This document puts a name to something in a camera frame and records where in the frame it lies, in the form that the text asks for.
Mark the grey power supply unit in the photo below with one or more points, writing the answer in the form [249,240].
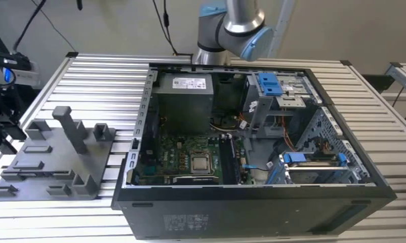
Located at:
[182,111]

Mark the black graphics card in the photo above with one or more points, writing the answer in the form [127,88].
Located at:
[196,179]

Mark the grey metal drive cage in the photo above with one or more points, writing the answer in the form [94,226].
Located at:
[290,102]

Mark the black box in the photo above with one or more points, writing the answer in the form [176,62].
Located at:
[379,82]

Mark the metal slat side table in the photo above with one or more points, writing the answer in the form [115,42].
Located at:
[405,73]

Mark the silver CPU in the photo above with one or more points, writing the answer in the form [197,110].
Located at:
[202,163]

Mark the grey parts rack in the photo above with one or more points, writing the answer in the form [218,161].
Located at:
[61,162]

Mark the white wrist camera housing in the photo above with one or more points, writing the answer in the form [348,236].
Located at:
[27,77]

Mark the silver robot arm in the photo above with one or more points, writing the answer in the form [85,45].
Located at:
[244,15]

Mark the black PC case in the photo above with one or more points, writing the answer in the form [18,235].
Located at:
[224,217]

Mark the black desk frame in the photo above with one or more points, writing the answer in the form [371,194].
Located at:
[29,101]

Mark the black round fan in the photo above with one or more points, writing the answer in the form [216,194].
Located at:
[228,121]

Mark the blue disk carrier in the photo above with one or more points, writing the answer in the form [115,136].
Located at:
[296,157]

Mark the green motherboard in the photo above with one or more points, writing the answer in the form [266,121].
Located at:
[176,144]

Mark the blue drive carrier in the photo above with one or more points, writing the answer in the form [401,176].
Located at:
[269,86]

